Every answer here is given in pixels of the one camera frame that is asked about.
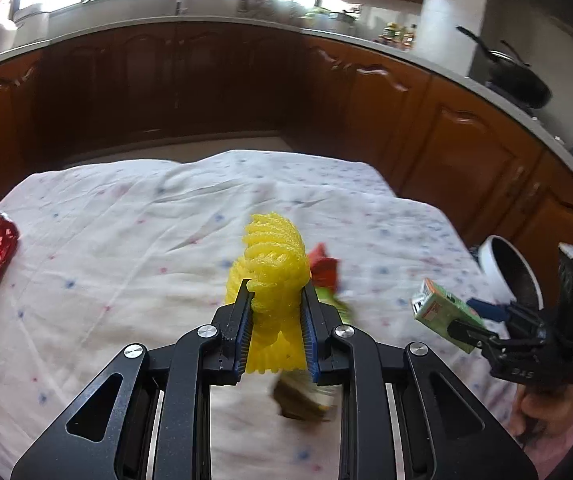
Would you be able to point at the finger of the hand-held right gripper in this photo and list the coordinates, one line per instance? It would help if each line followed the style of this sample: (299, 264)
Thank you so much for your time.
(486, 308)
(471, 334)

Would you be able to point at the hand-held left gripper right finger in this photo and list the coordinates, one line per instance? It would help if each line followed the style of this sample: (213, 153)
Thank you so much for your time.
(309, 330)

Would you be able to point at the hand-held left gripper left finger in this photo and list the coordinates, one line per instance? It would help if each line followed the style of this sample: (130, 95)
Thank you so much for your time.
(239, 325)

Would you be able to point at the green drink carton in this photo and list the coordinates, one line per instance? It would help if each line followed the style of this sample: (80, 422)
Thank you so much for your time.
(441, 310)

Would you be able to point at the yellow foam net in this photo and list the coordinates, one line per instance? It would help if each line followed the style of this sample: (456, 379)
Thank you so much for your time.
(271, 300)

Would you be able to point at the white bowl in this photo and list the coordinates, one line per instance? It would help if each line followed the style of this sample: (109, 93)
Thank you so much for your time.
(516, 280)

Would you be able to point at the person's right hand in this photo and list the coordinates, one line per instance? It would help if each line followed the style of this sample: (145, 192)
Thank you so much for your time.
(541, 410)

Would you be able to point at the yellow green plastic wrapper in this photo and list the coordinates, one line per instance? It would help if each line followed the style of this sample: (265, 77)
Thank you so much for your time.
(339, 307)

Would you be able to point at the white dotted blanket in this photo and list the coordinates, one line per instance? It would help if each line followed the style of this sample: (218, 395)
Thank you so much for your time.
(116, 260)

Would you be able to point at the black wok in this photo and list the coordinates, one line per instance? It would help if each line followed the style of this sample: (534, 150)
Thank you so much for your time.
(516, 82)

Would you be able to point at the wooden base cabinets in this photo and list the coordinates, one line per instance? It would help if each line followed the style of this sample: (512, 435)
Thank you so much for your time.
(166, 85)

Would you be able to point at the white kitchen countertop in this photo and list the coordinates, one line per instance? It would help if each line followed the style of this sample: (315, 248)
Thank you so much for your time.
(416, 60)

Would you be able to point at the row of seasoning jars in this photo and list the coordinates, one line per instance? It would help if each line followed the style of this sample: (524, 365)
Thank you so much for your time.
(399, 36)

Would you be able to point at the white lidded pot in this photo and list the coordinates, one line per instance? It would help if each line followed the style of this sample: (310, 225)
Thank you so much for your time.
(31, 20)

